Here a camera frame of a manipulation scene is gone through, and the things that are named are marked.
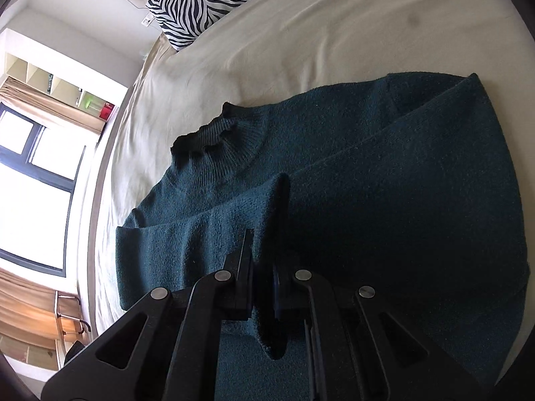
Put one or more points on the white shelf unit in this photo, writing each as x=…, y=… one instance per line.
x=37, y=75

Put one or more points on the wall socket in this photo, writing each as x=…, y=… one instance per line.
x=146, y=20

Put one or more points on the dark teal knit sweater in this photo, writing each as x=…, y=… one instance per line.
x=355, y=175

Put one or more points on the black framed window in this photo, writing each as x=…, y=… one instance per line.
x=37, y=200

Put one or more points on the green stool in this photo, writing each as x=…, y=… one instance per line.
x=91, y=102

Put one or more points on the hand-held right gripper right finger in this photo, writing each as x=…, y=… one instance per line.
x=276, y=296

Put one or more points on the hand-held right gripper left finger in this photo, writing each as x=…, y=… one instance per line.
x=246, y=259

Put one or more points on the zebra print pillow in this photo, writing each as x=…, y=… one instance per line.
x=196, y=4

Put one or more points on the bed with beige sheet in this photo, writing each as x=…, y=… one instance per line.
x=292, y=41

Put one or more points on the beige curtain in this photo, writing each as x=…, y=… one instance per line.
x=46, y=106
x=25, y=305

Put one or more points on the red box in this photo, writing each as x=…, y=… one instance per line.
x=106, y=112

